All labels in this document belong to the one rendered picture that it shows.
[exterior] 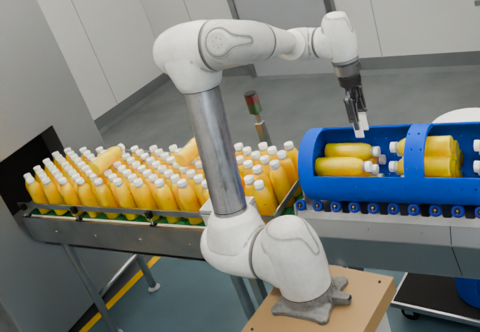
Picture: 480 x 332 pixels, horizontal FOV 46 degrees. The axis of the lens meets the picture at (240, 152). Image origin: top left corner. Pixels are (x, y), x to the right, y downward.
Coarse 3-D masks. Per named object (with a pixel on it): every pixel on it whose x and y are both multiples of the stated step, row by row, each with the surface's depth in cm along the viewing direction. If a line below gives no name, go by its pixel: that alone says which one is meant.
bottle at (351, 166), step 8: (320, 160) 216; (328, 160) 214; (336, 160) 212; (344, 160) 210; (352, 160) 209; (360, 160) 209; (320, 168) 215; (328, 168) 213; (336, 168) 211; (344, 168) 210; (352, 168) 208; (360, 168) 208
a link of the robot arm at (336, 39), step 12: (336, 12) 182; (324, 24) 182; (336, 24) 180; (348, 24) 181; (312, 36) 188; (324, 36) 184; (336, 36) 181; (348, 36) 182; (324, 48) 185; (336, 48) 183; (348, 48) 183; (336, 60) 186; (348, 60) 185
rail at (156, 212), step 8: (48, 208) 299; (56, 208) 295; (64, 208) 291; (80, 208) 284; (88, 208) 281; (96, 208) 278; (104, 208) 274; (112, 208) 271; (120, 208) 268; (128, 208) 266; (136, 208) 263; (176, 216) 251; (184, 216) 249; (192, 216) 246; (200, 216) 244; (264, 216) 225
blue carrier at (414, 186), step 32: (320, 128) 222; (352, 128) 217; (384, 128) 213; (416, 128) 197; (448, 128) 203; (416, 160) 190; (320, 192) 214; (352, 192) 207; (384, 192) 200; (416, 192) 194; (448, 192) 188
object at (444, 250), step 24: (336, 240) 224; (360, 240) 218; (384, 240) 212; (408, 240) 207; (432, 240) 202; (456, 240) 198; (336, 264) 241; (360, 264) 234; (384, 264) 227; (408, 264) 220; (432, 264) 214; (456, 264) 208
